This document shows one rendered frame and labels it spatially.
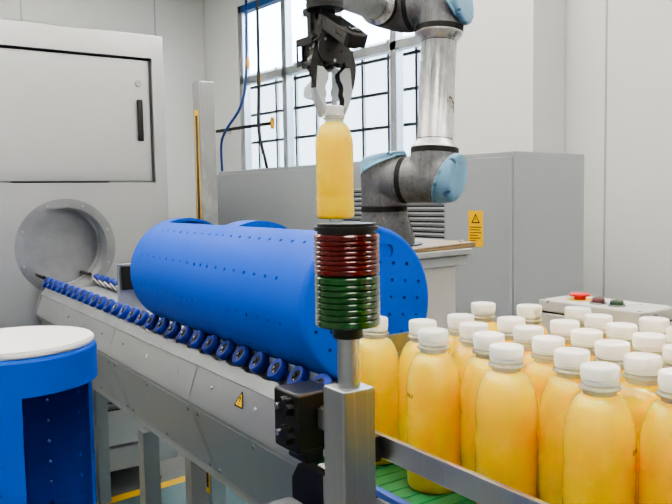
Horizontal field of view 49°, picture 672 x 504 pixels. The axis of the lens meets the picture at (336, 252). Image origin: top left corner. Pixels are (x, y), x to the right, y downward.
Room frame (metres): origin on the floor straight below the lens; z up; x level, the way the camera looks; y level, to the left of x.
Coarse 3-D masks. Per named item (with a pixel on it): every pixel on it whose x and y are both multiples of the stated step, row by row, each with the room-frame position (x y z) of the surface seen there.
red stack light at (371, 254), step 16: (320, 240) 0.69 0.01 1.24; (336, 240) 0.68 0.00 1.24; (352, 240) 0.67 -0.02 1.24; (368, 240) 0.68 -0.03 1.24; (320, 256) 0.69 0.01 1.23; (336, 256) 0.68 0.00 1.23; (352, 256) 0.68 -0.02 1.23; (368, 256) 0.68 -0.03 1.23; (320, 272) 0.69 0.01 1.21; (336, 272) 0.68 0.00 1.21; (352, 272) 0.67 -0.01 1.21; (368, 272) 0.68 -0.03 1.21
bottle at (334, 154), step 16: (320, 128) 1.37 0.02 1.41; (336, 128) 1.35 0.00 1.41; (320, 144) 1.36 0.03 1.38; (336, 144) 1.35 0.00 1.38; (352, 144) 1.37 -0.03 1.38; (320, 160) 1.36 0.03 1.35; (336, 160) 1.35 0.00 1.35; (352, 160) 1.37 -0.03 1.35; (320, 176) 1.36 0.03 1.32; (336, 176) 1.35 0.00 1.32; (352, 176) 1.37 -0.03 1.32; (320, 192) 1.36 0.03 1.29; (336, 192) 1.35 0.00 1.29; (352, 192) 1.37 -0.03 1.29; (320, 208) 1.36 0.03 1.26; (336, 208) 1.35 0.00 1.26; (352, 208) 1.37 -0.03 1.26
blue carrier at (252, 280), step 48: (144, 240) 1.91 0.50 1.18; (192, 240) 1.67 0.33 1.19; (240, 240) 1.49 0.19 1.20; (288, 240) 1.34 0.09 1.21; (384, 240) 1.30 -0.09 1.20; (144, 288) 1.84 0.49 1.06; (192, 288) 1.58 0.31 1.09; (240, 288) 1.39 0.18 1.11; (288, 288) 1.24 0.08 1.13; (384, 288) 1.30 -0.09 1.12; (240, 336) 1.45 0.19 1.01; (288, 336) 1.25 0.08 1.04
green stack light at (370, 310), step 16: (320, 288) 0.69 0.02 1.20; (336, 288) 0.68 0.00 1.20; (352, 288) 0.67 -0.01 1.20; (368, 288) 0.68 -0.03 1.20; (320, 304) 0.69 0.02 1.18; (336, 304) 0.68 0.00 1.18; (352, 304) 0.68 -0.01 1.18; (368, 304) 0.68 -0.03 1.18; (320, 320) 0.69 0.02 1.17; (336, 320) 0.68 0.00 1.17; (352, 320) 0.67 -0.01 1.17; (368, 320) 0.68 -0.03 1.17
